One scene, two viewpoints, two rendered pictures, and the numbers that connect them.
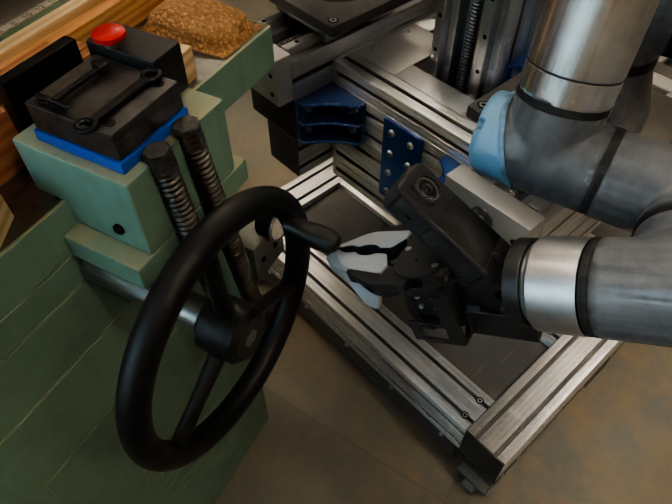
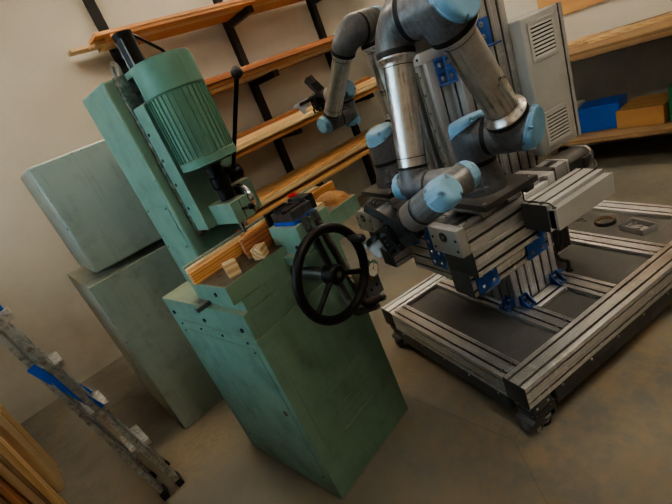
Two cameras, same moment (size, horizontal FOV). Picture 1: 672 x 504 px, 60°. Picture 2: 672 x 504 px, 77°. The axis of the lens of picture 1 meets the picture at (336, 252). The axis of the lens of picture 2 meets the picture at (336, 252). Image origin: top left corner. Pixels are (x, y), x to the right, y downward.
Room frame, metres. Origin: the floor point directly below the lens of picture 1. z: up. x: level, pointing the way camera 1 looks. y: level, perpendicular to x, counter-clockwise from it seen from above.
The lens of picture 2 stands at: (-0.68, -0.35, 1.29)
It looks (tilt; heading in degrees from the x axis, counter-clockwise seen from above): 21 degrees down; 23
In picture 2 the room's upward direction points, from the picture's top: 23 degrees counter-clockwise
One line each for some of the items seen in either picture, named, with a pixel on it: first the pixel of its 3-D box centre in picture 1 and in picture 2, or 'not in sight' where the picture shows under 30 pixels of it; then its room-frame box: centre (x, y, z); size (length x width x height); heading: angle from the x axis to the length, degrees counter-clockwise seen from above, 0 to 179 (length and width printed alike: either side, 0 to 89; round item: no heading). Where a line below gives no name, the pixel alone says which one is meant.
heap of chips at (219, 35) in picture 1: (197, 14); (329, 196); (0.71, 0.18, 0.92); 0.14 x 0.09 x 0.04; 62
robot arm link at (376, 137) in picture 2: not in sight; (383, 142); (1.03, -0.01, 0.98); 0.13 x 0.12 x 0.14; 146
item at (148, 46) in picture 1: (118, 89); (295, 208); (0.45, 0.20, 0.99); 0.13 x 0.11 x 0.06; 152
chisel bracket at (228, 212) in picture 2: not in sight; (232, 211); (0.48, 0.42, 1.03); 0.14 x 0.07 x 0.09; 62
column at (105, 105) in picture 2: not in sight; (175, 183); (0.61, 0.66, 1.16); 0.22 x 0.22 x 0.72; 62
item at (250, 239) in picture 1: (240, 236); (362, 285); (0.64, 0.16, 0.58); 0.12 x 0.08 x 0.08; 62
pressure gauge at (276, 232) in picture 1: (272, 222); (370, 270); (0.60, 0.10, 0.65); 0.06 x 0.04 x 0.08; 152
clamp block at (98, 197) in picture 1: (133, 154); (302, 230); (0.45, 0.20, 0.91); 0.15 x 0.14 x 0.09; 152
